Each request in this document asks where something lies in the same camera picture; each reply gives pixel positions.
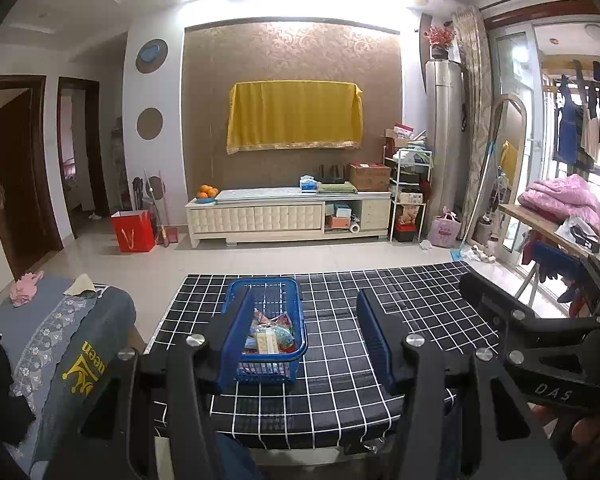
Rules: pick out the plain round wall decoration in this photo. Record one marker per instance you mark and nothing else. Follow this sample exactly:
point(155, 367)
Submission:
point(149, 123)

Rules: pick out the broom and cleaning tools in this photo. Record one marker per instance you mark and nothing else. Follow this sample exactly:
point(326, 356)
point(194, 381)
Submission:
point(155, 210)

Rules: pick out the hanging clothes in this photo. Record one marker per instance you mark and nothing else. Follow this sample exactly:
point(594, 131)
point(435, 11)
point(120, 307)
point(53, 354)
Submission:
point(590, 110)

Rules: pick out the light blue snack packet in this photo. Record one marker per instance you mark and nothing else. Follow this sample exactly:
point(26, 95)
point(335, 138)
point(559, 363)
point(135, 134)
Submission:
point(284, 336)

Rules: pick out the clothes under wooden table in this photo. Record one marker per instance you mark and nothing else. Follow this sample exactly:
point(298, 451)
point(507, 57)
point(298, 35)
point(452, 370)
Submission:
point(550, 257)

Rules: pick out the pink bag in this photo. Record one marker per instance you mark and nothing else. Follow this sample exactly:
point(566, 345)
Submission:
point(444, 230)

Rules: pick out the white metal shelf rack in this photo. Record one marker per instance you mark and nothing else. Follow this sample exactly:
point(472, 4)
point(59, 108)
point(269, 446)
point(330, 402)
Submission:
point(410, 195)

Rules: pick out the pile of oranges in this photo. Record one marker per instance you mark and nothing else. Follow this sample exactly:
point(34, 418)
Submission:
point(208, 191)

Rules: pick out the person's right hand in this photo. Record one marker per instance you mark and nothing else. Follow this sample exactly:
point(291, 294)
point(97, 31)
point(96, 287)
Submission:
point(587, 432)

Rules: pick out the blue mop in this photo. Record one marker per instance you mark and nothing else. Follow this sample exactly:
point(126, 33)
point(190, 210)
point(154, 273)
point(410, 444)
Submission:
point(472, 200)

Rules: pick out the blue plastic basket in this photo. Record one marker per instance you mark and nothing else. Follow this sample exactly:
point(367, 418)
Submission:
point(290, 305)

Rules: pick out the black cloth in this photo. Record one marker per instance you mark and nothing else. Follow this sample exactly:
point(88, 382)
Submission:
point(0, 390)

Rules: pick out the pink cloth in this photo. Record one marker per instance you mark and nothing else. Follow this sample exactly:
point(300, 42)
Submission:
point(26, 288)

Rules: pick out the wide brown door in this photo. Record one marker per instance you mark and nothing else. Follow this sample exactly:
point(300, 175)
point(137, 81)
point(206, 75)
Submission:
point(25, 175)

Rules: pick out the red paper bag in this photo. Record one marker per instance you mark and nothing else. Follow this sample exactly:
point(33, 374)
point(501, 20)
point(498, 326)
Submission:
point(133, 232)

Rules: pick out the green-edged cracker packet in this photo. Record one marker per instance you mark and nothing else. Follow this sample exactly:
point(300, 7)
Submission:
point(266, 342)

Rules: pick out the silver standing air conditioner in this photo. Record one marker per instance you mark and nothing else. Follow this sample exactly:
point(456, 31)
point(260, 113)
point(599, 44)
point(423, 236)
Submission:
point(447, 135)

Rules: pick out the vase with red flowers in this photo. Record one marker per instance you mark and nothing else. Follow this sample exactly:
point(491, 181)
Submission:
point(440, 37)

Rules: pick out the patterned curtain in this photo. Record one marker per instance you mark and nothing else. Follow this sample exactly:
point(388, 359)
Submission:
point(475, 90)

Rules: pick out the blue bowl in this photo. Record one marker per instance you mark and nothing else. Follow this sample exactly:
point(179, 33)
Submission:
point(206, 200)

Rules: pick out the blue tissue box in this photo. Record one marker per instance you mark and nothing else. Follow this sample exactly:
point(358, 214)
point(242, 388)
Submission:
point(309, 184)

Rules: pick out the black router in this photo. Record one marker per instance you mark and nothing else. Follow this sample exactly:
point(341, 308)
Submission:
point(332, 175)

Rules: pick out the red and white snack packet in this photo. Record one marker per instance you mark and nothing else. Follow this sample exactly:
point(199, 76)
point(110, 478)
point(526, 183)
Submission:
point(282, 321)

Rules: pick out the black checkered tablecloth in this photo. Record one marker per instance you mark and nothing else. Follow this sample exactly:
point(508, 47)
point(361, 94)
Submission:
point(330, 375)

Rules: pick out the narrow brown door frame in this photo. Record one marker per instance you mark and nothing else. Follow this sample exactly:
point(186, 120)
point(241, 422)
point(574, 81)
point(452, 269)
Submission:
point(102, 150)

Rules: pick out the wooden table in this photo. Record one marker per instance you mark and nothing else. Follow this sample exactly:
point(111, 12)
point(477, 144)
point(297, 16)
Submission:
point(545, 222)

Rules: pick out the yellow cloth cover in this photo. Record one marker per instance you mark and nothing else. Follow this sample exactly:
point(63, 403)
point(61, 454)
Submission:
point(295, 115)

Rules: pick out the arched standing mirror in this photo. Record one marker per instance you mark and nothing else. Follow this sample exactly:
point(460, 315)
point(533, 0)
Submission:
point(521, 115)

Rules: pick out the brown box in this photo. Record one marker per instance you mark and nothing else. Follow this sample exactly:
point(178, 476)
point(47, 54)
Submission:
point(370, 177)

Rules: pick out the orange box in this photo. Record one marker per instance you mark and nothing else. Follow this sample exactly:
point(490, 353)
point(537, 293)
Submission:
point(339, 222)

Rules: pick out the round wall decoration with plate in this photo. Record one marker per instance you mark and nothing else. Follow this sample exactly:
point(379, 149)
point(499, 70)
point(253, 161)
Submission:
point(151, 55)

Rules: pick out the grey plastic bag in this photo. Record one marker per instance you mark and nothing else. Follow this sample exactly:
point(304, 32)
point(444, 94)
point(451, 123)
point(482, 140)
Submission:
point(580, 235)

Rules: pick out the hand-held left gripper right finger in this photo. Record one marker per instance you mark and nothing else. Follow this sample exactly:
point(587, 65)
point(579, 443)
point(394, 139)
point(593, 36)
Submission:
point(380, 345)

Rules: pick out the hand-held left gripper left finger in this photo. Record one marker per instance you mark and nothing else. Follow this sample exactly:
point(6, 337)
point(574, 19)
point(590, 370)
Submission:
point(235, 340)

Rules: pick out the white TV cabinet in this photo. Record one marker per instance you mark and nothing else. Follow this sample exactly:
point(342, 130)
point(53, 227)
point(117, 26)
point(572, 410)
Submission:
point(260, 217)

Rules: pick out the person's leg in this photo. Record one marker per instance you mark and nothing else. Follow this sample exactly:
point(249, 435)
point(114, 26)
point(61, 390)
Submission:
point(235, 460)

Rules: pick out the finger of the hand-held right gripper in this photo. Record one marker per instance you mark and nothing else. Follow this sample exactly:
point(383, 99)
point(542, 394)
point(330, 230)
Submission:
point(510, 305)

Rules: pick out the pink quilt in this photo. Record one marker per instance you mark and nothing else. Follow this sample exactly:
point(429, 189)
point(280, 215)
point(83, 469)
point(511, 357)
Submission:
point(560, 195)

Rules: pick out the blue round cake packet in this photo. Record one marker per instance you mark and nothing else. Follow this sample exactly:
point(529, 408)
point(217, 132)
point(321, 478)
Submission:
point(250, 344)

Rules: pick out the green folded cloth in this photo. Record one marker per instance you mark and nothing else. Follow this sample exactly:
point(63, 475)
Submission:
point(337, 188)

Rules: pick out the grey embroidered blanket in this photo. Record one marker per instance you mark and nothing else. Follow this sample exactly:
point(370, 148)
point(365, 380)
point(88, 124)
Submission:
point(55, 340)

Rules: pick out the cream cloth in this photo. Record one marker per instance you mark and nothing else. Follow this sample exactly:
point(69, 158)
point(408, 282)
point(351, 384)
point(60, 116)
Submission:
point(80, 285)

